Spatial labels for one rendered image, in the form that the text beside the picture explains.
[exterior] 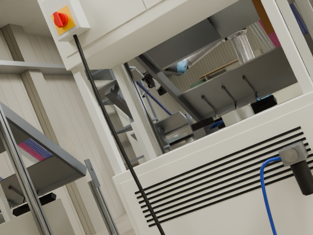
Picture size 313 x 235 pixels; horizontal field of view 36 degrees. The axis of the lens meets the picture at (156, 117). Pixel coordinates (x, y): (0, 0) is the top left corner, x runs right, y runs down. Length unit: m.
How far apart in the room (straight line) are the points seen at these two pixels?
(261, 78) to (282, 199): 0.98
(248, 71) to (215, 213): 0.94
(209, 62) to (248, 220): 10.76
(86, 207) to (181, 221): 4.94
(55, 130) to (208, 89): 4.37
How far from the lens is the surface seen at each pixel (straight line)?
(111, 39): 1.55
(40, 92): 6.59
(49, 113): 6.54
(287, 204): 1.41
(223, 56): 12.07
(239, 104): 2.35
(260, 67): 2.24
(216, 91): 2.32
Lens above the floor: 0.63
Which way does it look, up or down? 4 degrees up
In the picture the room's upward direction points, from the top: 23 degrees counter-clockwise
